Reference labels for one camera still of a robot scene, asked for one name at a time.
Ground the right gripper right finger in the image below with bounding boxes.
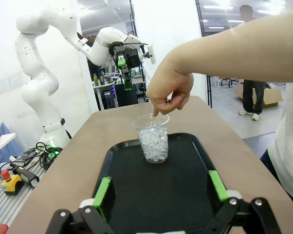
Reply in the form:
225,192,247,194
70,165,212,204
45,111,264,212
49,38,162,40
203,170,283,234

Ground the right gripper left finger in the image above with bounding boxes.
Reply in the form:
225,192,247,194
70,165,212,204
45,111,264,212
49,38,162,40
44,175,117,234

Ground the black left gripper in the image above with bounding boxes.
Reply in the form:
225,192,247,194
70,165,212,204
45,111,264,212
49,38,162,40
116,47,143,92

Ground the clear plastic cup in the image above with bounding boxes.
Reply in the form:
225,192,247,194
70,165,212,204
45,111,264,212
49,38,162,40
131,113,170,164

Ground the person's left forearm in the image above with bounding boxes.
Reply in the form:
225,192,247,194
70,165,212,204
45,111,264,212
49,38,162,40
165,6,293,85

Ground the person's left hand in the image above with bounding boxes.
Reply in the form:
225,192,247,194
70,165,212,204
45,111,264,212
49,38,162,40
145,52,195,117

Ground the black ladder-like stand pole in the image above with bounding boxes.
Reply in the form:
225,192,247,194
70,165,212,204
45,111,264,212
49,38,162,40
128,0,147,103

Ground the black plastic serving tray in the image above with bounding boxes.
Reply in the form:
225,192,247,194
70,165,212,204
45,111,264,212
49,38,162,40
91,133,222,234

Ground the black handheld device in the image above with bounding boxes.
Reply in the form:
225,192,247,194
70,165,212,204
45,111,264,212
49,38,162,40
9,162,40,189

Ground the person in grey sweatshirt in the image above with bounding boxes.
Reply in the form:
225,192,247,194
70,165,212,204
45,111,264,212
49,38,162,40
267,81,293,204

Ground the yellow emergency stop box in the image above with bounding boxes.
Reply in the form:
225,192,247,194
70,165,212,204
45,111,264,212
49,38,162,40
0,169,23,196

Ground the bystander in dark clothes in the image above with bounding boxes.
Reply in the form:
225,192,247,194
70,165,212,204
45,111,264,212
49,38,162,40
238,4,266,122

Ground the blue cloth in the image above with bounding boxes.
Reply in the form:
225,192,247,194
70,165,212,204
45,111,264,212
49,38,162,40
0,121,24,171

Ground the brown cardboard box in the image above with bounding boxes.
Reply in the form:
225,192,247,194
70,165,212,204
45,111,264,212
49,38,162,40
234,81,283,110

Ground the small white table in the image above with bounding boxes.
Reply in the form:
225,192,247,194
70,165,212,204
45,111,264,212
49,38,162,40
0,133,17,169

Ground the white paper sheet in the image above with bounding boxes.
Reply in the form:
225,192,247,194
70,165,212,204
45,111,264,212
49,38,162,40
0,72,24,95

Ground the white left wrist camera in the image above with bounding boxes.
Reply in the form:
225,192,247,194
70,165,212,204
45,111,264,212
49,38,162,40
123,34,157,65

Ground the black cable bundle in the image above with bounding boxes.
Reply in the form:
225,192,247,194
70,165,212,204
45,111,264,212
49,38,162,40
22,142,62,171

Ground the aluminium slotted base plate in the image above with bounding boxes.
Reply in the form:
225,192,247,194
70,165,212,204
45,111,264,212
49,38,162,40
0,156,47,234

